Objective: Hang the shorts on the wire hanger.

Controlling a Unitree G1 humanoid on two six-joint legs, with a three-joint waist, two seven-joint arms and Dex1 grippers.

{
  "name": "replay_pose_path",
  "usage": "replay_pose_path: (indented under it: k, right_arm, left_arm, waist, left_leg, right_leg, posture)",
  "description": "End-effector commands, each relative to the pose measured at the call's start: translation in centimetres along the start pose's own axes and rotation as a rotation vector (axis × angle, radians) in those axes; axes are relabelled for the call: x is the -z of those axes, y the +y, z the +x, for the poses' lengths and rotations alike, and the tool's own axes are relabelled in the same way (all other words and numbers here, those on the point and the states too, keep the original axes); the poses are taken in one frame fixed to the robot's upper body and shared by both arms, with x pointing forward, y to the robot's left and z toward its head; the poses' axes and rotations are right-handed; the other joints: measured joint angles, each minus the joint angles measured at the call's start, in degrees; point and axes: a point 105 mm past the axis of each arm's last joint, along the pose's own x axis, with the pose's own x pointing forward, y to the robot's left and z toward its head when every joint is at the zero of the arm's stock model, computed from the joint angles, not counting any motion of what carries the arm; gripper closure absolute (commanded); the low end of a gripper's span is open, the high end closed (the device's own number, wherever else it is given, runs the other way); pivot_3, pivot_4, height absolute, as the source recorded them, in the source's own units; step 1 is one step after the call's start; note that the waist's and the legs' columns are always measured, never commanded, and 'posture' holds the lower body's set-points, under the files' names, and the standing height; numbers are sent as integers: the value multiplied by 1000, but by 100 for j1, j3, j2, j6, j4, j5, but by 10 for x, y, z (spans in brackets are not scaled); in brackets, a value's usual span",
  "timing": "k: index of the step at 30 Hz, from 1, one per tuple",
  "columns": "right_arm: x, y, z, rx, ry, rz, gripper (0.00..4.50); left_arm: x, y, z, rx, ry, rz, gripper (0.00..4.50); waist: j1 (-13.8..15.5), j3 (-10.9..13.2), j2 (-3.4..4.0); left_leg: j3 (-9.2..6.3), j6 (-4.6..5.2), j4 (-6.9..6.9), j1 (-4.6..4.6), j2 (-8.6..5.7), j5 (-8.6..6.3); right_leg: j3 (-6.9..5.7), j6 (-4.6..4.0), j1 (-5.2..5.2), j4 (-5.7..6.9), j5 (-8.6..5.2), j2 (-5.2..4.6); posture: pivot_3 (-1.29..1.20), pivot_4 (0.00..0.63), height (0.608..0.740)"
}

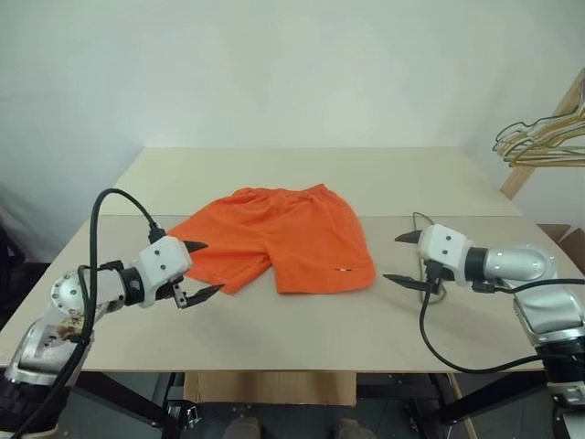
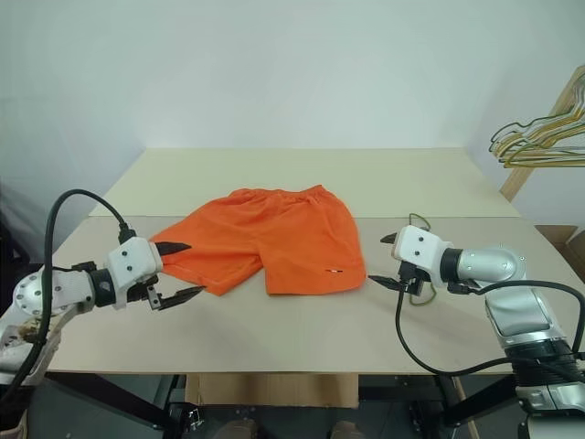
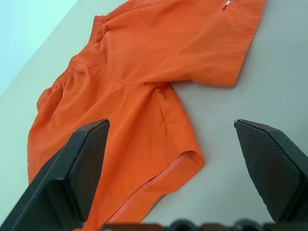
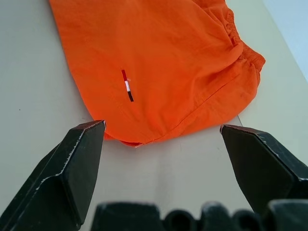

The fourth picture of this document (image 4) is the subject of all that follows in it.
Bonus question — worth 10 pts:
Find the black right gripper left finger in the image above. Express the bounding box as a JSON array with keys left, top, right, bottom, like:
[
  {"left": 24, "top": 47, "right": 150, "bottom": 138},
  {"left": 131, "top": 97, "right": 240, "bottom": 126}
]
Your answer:
[{"left": 0, "top": 120, "right": 107, "bottom": 231}]

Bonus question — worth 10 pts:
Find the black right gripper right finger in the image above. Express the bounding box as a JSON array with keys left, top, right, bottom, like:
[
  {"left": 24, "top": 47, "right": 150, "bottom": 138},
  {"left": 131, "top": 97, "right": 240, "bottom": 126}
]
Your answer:
[{"left": 219, "top": 124, "right": 308, "bottom": 214}]

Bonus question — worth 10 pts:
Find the orange elastic-waist garment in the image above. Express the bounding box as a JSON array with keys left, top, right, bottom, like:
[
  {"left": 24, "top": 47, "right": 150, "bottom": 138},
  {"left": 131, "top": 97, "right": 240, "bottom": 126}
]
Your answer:
[{"left": 48, "top": 0, "right": 267, "bottom": 147}]

